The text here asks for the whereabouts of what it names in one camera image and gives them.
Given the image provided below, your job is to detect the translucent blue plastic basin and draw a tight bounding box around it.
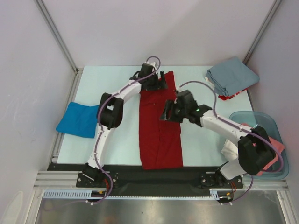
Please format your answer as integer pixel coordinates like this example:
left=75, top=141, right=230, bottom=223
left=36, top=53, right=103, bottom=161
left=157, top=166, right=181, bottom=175
left=229, top=111, right=289, bottom=180

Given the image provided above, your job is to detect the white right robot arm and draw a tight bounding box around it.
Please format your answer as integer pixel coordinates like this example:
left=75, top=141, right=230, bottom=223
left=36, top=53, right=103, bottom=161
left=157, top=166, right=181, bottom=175
left=160, top=90, right=276, bottom=187

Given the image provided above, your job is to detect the front aluminium frame rail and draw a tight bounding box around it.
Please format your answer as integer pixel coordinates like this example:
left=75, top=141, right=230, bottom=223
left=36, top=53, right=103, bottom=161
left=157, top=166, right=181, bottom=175
left=32, top=170, right=81, bottom=190

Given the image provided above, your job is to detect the pink t shirt in basin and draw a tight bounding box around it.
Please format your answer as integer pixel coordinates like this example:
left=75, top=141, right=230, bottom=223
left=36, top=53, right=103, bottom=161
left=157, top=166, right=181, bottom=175
left=237, top=123, right=285, bottom=176

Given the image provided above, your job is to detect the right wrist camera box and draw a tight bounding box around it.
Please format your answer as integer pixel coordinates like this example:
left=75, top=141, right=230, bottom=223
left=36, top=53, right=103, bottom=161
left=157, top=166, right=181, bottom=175
left=174, top=87, right=183, bottom=95

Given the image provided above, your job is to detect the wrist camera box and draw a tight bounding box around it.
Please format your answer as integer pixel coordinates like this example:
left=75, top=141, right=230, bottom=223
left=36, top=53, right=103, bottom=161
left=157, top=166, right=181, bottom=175
left=174, top=87, right=183, bottom=95
left=144, top=60, right=157, bottom=67

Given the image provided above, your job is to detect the folded grey-blue t shirt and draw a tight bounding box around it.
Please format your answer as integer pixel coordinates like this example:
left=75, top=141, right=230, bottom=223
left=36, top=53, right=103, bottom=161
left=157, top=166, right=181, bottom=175
left=205, top=56, right=259, bottom=96

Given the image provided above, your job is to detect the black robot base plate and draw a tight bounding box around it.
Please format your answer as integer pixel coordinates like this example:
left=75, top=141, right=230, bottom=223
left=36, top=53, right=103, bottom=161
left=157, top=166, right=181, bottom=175
left=47, top=163, right=243, bottom=196

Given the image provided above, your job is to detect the folded white t shirt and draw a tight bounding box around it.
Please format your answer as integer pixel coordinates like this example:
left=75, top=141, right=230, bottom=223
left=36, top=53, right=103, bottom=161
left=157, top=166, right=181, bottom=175
left=205, top=77, right=214, bottom=88

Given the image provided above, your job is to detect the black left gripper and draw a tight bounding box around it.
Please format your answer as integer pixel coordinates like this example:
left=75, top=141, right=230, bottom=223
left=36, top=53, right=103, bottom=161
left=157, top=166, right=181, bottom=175
left=146, top=71, right=167, bottom=91

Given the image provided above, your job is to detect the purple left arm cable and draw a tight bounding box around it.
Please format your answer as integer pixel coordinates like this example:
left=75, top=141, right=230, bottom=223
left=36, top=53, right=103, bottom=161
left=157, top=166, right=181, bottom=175
left=94, top=56, right=162, bottom=206

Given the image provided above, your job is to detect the right aluminium frame post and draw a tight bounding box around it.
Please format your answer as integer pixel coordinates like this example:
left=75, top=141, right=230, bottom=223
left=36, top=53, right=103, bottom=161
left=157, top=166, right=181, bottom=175
left=243, top=0, right=283, bottom=65

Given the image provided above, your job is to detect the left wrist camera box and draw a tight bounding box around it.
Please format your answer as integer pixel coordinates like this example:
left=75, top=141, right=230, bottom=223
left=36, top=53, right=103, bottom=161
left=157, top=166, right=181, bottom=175
left=144, top=60, right=157, bottom=67

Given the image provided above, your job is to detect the aluminium frame post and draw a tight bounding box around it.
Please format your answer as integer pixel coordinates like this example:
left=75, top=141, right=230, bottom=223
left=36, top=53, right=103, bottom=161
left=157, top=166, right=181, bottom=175
left=33, top=0, right=79, bottom=73
left=243, top=0, right=283, bottom=65

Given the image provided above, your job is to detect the left aluminium frame post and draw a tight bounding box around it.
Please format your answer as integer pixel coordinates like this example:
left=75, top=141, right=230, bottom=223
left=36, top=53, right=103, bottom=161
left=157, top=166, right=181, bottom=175
left=33, top=0, right=79, bottom=73

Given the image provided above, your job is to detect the folded red printed t shirt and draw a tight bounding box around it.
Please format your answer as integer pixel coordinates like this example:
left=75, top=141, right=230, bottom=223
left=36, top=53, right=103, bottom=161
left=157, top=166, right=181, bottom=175
left=218, top=88, right=247, bottom=101

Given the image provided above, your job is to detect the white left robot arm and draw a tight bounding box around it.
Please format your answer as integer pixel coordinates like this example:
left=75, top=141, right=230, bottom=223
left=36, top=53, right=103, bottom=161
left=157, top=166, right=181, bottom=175
left=82, top=62, right=168, bottom=187

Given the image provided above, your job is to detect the white slotted cable duct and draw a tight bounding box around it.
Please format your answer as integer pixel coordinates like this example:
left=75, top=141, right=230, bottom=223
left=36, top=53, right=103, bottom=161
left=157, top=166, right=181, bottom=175
left=43, top=189, right=232, bottom=200

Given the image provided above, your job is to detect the folded bright blue t shirt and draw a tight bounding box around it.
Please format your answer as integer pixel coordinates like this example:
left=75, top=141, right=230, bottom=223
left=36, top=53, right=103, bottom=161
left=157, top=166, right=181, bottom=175
left=56, top=102, right=99, bottom=139

